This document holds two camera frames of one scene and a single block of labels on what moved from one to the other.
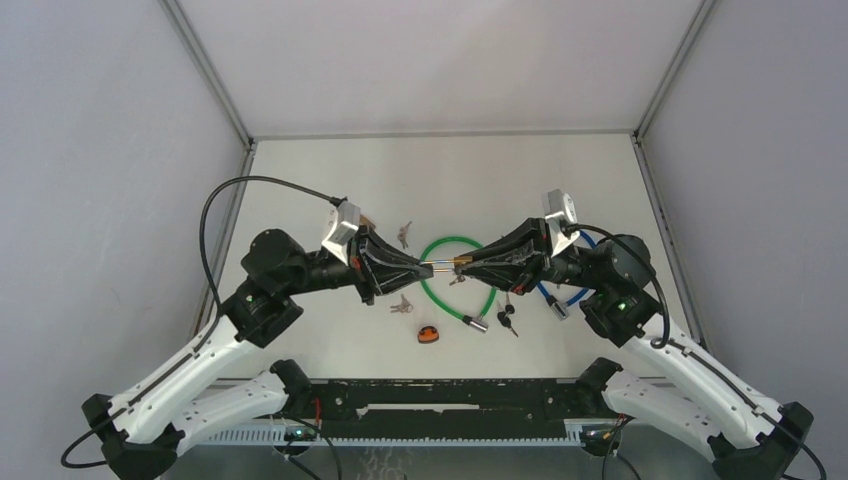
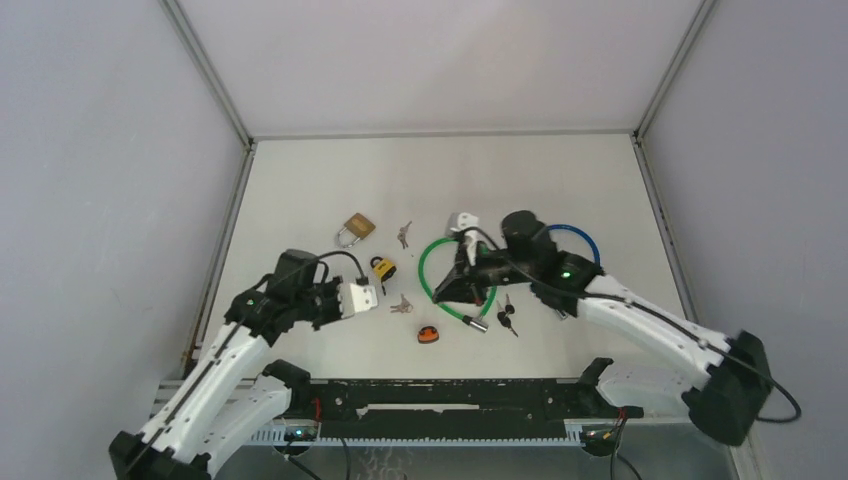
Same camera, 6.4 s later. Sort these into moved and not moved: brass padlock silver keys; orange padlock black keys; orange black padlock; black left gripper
Moved: black left gripper
Not moved: orange black padlock; orange padlock black keys; brass padlock silver keys
